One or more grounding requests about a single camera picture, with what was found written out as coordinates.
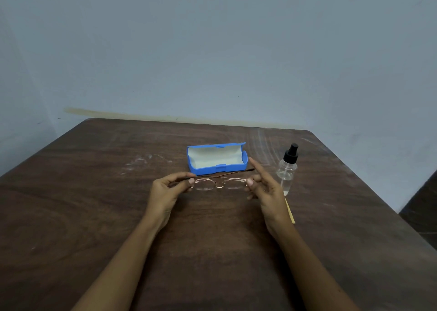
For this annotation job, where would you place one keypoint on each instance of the person's right hand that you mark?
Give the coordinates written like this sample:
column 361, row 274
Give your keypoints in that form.
column 273, row 201

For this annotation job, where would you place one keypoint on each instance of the person's left hand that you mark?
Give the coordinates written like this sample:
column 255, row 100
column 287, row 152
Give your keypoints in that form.
column 164, row 201

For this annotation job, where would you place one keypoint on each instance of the yellow cleaning cloth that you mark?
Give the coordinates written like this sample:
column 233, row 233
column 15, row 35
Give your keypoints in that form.
column 291, row 213

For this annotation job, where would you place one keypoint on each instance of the clear spray bottle black cap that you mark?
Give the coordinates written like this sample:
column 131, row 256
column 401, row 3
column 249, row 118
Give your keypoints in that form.
column 286, row 170

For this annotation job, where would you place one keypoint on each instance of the metal-framed eyeglasses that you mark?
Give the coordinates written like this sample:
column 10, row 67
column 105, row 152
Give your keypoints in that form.
column 218, row 182

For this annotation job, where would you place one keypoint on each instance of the blue glasses case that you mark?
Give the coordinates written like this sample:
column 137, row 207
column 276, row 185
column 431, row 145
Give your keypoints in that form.
column 218, row 155

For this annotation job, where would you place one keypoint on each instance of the person's right forearm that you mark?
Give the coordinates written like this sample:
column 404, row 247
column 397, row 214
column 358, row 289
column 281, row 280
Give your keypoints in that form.
column 314, row 273

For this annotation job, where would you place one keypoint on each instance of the person's left forearm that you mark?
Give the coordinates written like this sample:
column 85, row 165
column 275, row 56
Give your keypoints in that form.
column 116, row 269

